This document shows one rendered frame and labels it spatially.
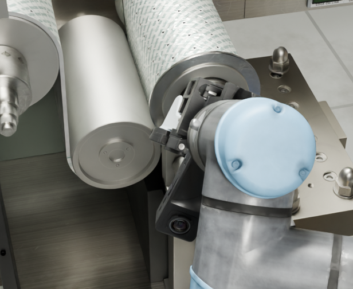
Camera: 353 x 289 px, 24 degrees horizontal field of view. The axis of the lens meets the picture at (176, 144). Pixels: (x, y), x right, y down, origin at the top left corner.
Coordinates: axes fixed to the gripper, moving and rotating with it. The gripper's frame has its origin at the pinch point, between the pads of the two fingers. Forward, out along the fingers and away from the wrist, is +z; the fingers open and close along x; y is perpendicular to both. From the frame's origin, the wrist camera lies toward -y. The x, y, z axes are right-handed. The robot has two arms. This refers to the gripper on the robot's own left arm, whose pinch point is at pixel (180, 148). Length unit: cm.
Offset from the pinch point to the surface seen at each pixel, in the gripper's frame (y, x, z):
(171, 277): -18.0, -11.3, 26.1
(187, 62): 10.2, 2.3, 5.4
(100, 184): -8.5, 5.0, 17.0
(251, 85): 11.2, -7.1, 8.5
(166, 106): 4.4, 2.0, 8.9
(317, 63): 55, -78, 215
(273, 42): 58, -62, 229
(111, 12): 16.6, 11.5, 39.4
